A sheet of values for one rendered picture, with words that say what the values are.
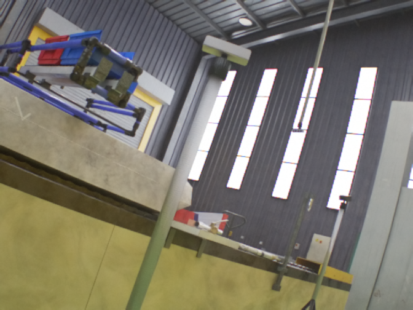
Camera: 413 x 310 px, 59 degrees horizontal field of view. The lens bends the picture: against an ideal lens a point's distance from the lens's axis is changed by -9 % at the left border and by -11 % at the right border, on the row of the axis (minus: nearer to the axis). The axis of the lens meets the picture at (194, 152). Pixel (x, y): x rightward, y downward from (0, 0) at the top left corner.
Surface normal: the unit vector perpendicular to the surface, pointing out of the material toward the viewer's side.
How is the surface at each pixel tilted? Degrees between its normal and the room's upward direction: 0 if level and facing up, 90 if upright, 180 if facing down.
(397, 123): 90
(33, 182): 90
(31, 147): 80
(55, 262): 90
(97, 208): 90
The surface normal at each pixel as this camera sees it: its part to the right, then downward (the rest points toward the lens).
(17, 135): 0.73, -0.06
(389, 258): -0.65, -0.37
